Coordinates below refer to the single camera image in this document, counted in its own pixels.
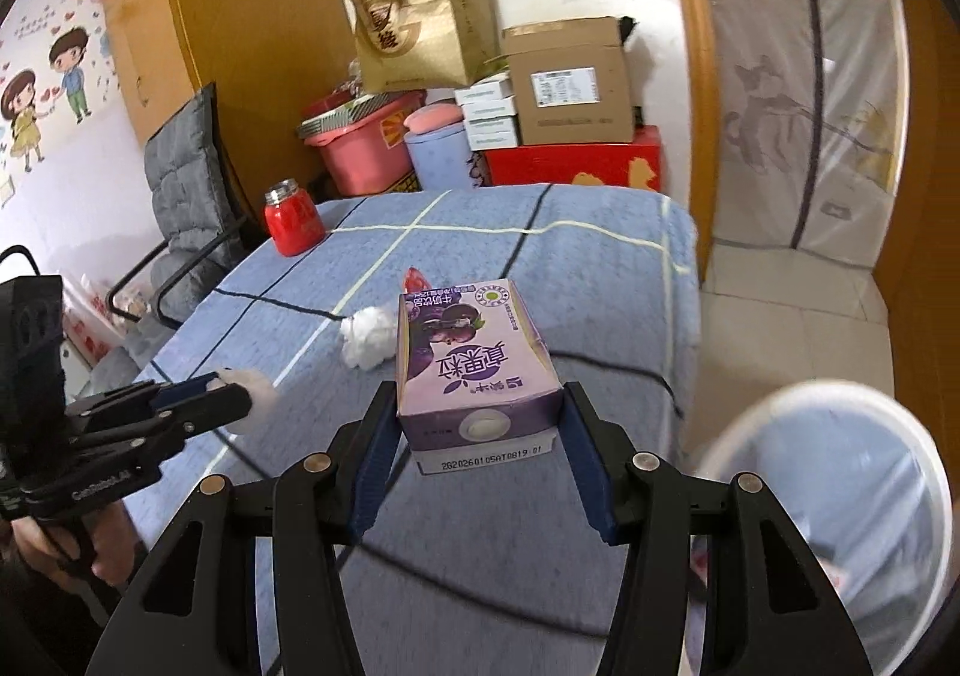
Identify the brown paper shopping bag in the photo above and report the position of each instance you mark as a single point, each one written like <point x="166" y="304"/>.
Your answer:
<point x="427" y="23"/>

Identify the white round trash bin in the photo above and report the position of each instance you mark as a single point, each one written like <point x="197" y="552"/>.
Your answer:
<point x="926" y="496"/>

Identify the blue bucket with pink lid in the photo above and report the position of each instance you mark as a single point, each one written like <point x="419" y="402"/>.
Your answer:
<point x="439" y="151"/>

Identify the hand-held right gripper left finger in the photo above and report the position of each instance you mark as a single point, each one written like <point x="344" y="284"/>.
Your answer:
<point x="373" y="462"/>

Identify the white tissue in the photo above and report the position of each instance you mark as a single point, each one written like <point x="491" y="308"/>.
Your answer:
<point x="259" y="394"/>
<point x="369" y="338"/>

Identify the red yellow printed carton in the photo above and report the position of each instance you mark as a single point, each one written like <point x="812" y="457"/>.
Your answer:
<point x="397" y="128"/>

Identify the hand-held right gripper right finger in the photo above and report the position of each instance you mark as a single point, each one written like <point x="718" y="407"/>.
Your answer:
<point x="592" y="470"/>

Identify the brown cardboard box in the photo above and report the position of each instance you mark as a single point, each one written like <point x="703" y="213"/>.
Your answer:
<point x="570" y="83"/>

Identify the blue checked blanket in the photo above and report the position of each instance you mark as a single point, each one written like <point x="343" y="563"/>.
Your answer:
<point x="525" y="256"/>

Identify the small white flat box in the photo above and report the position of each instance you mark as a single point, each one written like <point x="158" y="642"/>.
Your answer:
<point x="491" y="113"/>
<point x="487" y="92"/>
<point x="493" y="134"/>

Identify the purple milk carton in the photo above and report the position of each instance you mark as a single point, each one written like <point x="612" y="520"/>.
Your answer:
<point x="480" y="376"/>

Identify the grey padded folding chair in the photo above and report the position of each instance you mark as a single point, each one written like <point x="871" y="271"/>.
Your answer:
<point x="191" y="181"/>

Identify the translucent printed door curtain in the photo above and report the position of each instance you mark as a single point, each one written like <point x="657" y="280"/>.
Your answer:
<point x="795" y="83"/>

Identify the brown wooden door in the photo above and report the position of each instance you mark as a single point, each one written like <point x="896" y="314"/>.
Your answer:
<point x="904" y="233"/>

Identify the person's left hand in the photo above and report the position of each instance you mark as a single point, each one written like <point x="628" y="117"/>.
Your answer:
<point x="120" y="545"/>

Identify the cartoon couple wall sticker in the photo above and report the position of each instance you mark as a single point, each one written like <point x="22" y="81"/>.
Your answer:
<point x="45" y="98"/>

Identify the grey plastic bin liner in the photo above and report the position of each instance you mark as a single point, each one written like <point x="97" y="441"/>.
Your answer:
<point x="832" y="496"/>

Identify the large red gift box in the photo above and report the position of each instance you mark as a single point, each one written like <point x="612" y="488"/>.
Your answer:
<point x="570" y="166"/>

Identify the small red wrapper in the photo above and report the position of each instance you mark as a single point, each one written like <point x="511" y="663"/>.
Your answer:
<point x="414" y="280"/>

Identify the round wooden board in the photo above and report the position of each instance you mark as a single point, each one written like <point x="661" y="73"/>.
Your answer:
<point x="240" y="15"/>

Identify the red thermos flask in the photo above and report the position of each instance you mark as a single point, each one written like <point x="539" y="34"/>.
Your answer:
<point x="294" y="218"/>

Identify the wooden door frame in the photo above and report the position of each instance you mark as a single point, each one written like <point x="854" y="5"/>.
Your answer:
<point x="690" y="83"/>

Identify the pink plastic basin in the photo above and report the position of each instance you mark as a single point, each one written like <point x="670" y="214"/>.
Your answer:
<point x="356" y="154"/>

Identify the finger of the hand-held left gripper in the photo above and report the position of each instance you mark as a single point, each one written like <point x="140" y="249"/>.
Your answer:
<point x="217" y="409"/>
<point x="187" y="392"/>

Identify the person's left forearm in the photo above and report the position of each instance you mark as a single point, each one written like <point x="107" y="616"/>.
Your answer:
<point x="30" y="623"/>

